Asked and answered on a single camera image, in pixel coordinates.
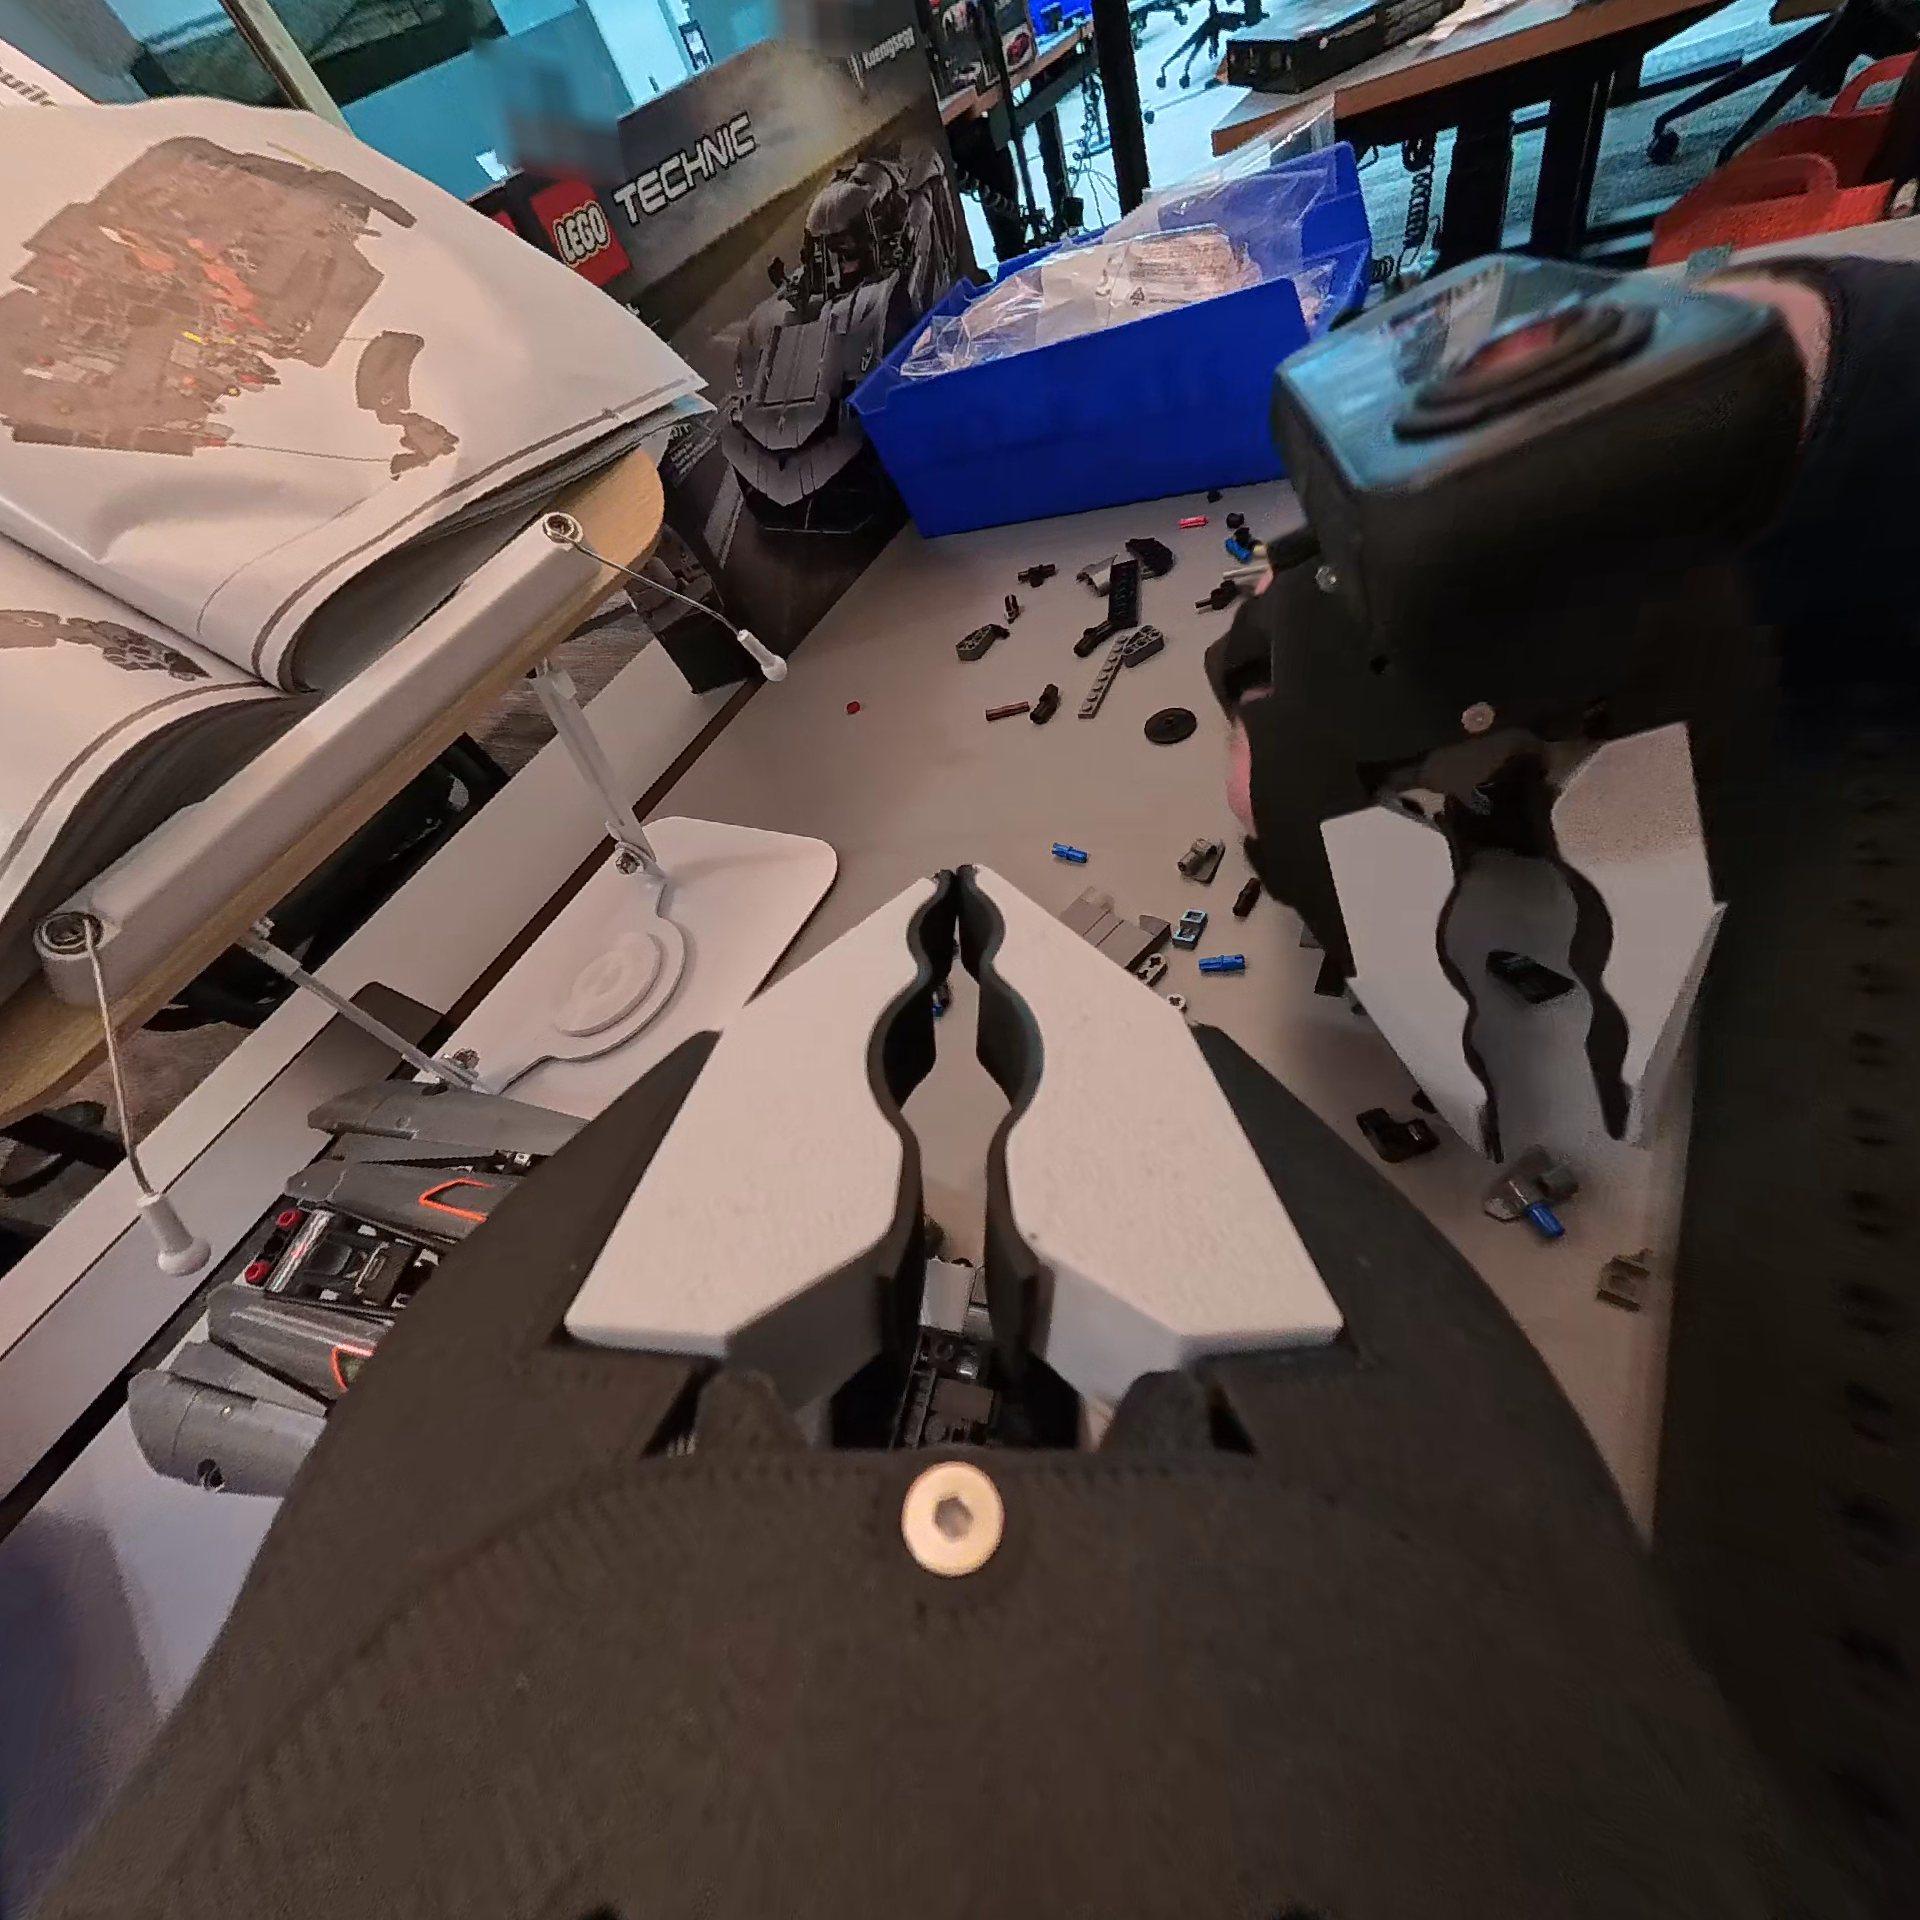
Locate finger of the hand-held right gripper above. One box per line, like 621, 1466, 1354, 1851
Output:
1319, 803, 1504, 1163
1552, 720, 1728, 1153

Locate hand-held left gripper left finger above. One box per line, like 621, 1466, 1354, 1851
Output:
566, 870, 963, 1420

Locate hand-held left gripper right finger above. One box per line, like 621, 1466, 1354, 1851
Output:
959, 862, 1343, 1449

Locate grey curved lego panel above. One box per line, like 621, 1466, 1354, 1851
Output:
1482, 1142, 1579, 1243

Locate lego car model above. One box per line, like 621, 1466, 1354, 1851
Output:
127, 1080, 1080, 1502

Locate person's right forearm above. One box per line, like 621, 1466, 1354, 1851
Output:
1791, 256, 1920, 722

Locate scattered loose lego pieces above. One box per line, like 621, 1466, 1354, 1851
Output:
951, 510, 1659, 1314

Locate lego set box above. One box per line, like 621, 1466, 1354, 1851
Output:
463, 45, 991, 700

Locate lego instruction booklet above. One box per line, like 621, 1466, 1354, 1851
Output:
0, 97, 712, 962

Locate white book stand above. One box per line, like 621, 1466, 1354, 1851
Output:
0, 448, 838, 1125

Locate blue storage bin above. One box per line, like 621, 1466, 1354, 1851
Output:
850, 142, 1373, 542

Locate clear plastic bags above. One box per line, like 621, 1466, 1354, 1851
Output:
900, 187, 1366, 377

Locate wooden desk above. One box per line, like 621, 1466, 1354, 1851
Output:
1211, 0, 1742, 266

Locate black perforated board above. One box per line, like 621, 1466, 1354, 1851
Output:
1651, 720, 1920, 1920

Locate black flat box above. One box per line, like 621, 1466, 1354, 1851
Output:
1222, 0, 1466, 97

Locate thin wire with white tip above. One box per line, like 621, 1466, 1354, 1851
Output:
45, 921, 215, 1277
547, 517, 788, 683

